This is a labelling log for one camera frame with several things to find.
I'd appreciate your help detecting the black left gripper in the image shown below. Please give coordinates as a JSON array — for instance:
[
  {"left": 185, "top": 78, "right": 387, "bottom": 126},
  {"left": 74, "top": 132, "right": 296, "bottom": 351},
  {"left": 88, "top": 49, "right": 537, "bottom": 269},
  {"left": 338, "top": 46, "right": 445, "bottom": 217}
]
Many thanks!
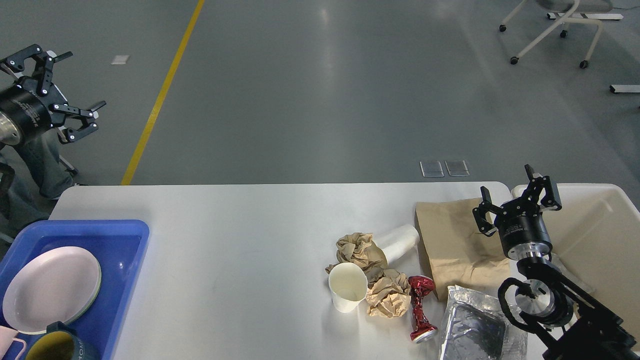
[{"left": 0, "top": 44, "right": 106, "bottom": 147}]

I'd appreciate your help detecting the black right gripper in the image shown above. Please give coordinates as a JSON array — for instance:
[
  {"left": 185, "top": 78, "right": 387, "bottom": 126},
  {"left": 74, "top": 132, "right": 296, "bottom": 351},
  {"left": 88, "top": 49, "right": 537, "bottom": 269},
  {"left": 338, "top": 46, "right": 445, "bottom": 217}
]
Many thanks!
[{"left": 472, "top": 164, "right": 562, "bottom": 261}]

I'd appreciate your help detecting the brown paper bag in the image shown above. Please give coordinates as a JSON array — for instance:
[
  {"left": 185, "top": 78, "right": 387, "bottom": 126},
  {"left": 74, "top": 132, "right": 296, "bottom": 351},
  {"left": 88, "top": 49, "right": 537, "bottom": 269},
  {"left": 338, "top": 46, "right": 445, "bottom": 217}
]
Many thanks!
[{"left": 415, "top": 198, "right": 511, "bottom": 302}]

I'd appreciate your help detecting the silver foil bag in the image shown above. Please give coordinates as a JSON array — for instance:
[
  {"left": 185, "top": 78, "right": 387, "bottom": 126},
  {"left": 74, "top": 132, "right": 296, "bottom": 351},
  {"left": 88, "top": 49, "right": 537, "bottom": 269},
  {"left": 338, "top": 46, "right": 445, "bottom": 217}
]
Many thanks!
[{"left": 438, "top": 285, "right": 528, "bottom": 360}]

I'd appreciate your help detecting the pink plate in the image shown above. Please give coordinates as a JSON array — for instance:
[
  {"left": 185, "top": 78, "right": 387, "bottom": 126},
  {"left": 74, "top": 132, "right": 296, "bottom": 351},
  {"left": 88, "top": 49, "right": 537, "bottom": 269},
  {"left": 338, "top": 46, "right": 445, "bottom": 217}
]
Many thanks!
[{"left": 2, "top": 246, "right": 101, "bottom": 335}]

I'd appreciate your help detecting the pink mug dark inside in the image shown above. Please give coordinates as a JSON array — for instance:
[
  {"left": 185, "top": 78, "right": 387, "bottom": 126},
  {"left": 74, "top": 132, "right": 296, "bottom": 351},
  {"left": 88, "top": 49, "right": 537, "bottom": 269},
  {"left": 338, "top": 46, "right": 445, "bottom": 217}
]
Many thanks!
[{"left": 0, "top": 326, "right": 27, "bottom": 360}]

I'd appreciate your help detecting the teal mug yellow inside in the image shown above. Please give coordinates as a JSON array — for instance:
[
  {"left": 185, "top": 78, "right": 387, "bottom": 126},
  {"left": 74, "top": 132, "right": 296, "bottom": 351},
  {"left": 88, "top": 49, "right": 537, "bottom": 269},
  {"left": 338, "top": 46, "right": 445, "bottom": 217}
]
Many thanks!
[{"left": 25, "top": 321, "right": 102, "bottom": 360}]

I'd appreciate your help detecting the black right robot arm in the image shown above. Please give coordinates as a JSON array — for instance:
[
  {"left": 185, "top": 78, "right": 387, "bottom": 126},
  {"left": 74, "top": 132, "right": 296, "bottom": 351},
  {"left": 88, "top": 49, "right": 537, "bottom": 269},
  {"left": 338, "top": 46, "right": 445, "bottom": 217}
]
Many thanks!
[{"left": 472, "top": 164, "right": 639, "bottom": 360}]

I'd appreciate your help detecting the person leg in jeans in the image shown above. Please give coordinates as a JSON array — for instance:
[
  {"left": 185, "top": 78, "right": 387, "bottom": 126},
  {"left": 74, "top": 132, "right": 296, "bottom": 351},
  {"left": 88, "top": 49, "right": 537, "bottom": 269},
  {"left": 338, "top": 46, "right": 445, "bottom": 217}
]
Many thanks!
[{"left": 0, "top": 133, "right": 78, "bottom": 239}]

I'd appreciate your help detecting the beige plastic bin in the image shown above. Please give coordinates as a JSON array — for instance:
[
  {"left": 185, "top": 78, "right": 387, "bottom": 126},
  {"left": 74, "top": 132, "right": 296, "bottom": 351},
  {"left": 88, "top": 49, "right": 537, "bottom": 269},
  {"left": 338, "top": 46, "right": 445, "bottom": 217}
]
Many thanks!
[{"left": 542, "top": 183, "right": 640, "bottom": 338}]

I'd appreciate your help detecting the lying white paper cup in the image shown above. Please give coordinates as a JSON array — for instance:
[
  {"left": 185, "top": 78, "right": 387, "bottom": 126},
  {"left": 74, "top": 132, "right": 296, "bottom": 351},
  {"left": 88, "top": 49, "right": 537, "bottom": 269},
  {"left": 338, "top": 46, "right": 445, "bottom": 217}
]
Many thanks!
[{"left": 372, "top": 224, "right": 419, "bottom": 266}]

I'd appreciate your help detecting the crushed red can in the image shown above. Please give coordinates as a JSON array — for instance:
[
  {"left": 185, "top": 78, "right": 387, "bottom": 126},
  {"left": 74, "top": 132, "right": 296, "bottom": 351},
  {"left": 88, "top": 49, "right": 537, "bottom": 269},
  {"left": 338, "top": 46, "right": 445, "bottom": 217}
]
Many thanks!
[{"left": 407, "top": 275, "right": 438, "bottom": 344}]

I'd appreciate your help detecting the light crumpled brown paper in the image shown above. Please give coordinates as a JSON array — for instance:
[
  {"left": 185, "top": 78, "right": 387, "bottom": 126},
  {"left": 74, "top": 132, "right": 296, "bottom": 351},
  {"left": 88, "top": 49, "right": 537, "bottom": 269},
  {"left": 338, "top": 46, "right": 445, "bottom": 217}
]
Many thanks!
[{"left": 365, "top": 268, "right": 411, "bottom": 319}]

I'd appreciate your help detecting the white metal bar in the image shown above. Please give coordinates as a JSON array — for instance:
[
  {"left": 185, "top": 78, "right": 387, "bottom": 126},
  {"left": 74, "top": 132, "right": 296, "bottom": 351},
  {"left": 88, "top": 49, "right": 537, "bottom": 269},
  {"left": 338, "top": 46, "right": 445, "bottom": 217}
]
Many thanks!
[{"left": 609, "top": 84, "right": 640, "bottom": 94}]

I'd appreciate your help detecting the dark crumpled brown paper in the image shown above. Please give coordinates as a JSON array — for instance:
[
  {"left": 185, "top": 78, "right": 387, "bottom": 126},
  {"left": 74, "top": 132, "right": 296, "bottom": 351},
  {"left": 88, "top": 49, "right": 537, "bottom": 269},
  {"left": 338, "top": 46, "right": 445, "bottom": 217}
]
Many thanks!
[{"left": 335, "top": 232, "right": 389, "bottom": 288}]

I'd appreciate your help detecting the blue plastic tray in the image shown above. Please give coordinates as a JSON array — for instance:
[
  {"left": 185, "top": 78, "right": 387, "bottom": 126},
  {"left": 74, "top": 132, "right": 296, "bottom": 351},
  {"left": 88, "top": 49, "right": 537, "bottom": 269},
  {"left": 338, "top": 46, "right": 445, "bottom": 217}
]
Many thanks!
[{"left": 0, "top": 219, "right": 150, "bottom": 360}]

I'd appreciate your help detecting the upright white paper cup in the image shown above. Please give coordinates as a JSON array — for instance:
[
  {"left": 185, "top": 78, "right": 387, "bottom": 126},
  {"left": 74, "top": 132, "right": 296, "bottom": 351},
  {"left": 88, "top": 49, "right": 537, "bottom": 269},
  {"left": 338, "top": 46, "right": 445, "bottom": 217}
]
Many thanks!
[{"left": 327, "top": 262, "right": 368, "bottom": 313}]

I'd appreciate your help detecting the white rolling chair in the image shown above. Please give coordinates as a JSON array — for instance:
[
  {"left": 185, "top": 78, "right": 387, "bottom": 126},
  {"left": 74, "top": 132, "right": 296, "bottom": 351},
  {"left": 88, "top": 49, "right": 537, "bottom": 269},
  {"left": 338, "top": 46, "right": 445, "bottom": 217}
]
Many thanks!
[{"left": 509, "top": 0, "right": 614, "bottom": 69}]

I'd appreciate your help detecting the light green plate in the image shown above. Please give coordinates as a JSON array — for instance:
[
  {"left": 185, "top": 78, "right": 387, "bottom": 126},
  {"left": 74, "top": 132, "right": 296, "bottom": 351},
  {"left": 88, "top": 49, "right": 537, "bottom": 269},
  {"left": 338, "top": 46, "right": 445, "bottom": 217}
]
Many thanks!
[{"left": 63, "top": 263, "right": 102, "bottom": 325}]

